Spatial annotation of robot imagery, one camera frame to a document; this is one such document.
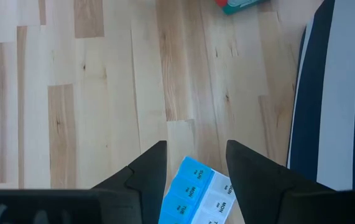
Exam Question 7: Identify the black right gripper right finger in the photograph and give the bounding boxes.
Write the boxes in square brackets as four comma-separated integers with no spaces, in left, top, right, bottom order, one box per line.
[226,139,355,224]

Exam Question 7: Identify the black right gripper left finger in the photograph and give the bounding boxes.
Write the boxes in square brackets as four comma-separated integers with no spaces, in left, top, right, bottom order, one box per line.
[0,140,168,224]

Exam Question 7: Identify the blue white weekly pill organizer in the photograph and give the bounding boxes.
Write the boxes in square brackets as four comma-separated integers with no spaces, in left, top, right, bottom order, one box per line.
[157,156,237,224]

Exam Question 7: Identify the navy white striped fabric basket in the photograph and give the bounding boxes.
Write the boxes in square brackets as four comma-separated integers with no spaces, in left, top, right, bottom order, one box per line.
[286,0,355,191]

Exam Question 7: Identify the teal medicine box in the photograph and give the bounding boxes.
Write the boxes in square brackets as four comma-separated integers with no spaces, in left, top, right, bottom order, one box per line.
[214,0,270,16]

